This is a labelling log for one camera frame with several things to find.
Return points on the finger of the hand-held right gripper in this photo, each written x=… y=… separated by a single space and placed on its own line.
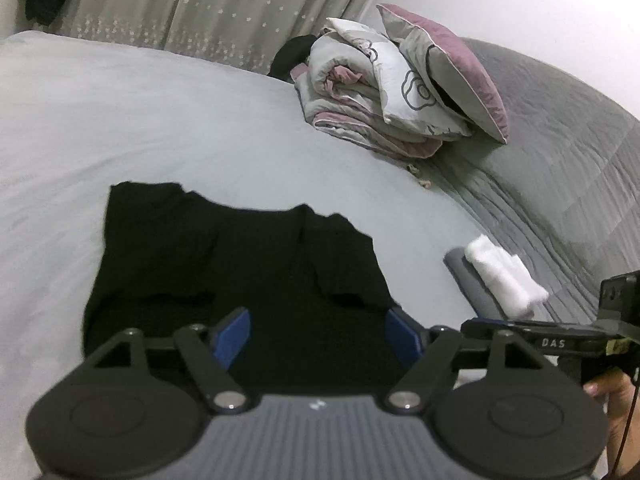
x=477 y=331

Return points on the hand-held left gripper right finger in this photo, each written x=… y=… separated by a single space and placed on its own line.
x=402 y=338

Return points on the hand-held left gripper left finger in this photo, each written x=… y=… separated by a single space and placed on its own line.
x=232 y=338

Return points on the black sweater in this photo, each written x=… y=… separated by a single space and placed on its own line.
x=225 y=260

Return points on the person's right hand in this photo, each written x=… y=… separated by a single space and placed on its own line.
x=625 y=400

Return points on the grey folded garment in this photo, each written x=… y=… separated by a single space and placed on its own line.
x=475 y=290

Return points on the white folded garment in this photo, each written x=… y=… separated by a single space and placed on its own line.
x=505 y=270

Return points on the grey quilted bedspread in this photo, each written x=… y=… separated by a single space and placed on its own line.
x=560 y=170

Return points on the light grey bed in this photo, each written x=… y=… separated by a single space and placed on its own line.
x=150 y=120

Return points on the white flower-print pillow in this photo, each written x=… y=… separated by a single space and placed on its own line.
x=415 y=95

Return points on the folded pink grey quilt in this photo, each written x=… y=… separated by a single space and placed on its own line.
x=345 y=100

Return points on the pink pillow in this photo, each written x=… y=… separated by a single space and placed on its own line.
x=460 y=65

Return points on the black cloth bundle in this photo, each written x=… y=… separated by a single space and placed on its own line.
x=290 y=57

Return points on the grey star-print curtain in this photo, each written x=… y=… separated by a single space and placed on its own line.
x=125 y=5
x=270 y=10

